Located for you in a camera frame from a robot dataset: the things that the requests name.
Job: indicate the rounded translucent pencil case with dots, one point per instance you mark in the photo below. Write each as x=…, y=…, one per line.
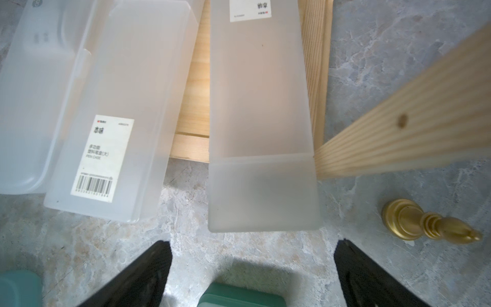
x=41, y=79

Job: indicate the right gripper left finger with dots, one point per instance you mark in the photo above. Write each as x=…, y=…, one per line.
x=142, y=283

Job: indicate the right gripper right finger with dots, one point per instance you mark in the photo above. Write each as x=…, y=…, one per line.
x=365, y=283

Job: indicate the translucent case with barcode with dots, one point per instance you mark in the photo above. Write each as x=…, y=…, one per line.
x=114, y=158

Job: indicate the gold knob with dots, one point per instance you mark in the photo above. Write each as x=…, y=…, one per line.
x=407, y=221

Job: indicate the wooden two-tier shelf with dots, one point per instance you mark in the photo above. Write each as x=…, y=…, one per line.
x=441, y=117

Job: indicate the light blue pencil case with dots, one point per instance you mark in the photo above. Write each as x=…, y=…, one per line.
x=21, y=288

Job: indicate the translucent rectangular pencil case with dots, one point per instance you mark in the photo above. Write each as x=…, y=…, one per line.
x=261, y=172

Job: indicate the dark green pencil case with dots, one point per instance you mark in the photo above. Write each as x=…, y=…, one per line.
x=219, y=294

